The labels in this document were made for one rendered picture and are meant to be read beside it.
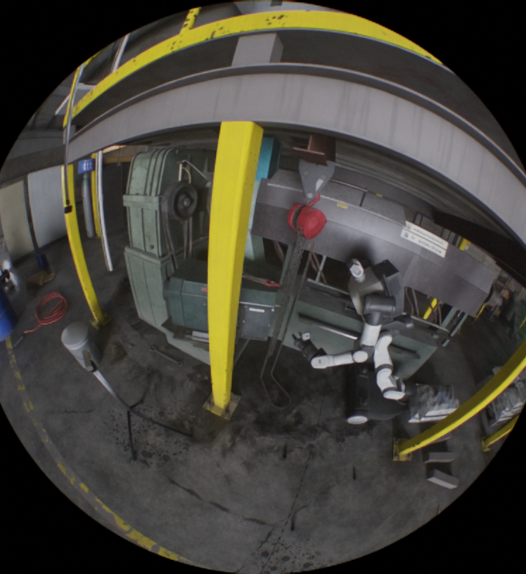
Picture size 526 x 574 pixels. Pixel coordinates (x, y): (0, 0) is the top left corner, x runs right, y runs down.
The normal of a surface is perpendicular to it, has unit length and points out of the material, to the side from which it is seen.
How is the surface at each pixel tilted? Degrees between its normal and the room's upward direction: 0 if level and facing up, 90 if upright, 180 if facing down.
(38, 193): 90
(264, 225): 90
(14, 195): 90
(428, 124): 90
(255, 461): 0
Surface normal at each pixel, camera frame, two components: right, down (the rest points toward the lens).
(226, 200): -0.34, 0.47
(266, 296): 0.10, -0.20
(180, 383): 0.16, -0.83
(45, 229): 0.93, 0.32
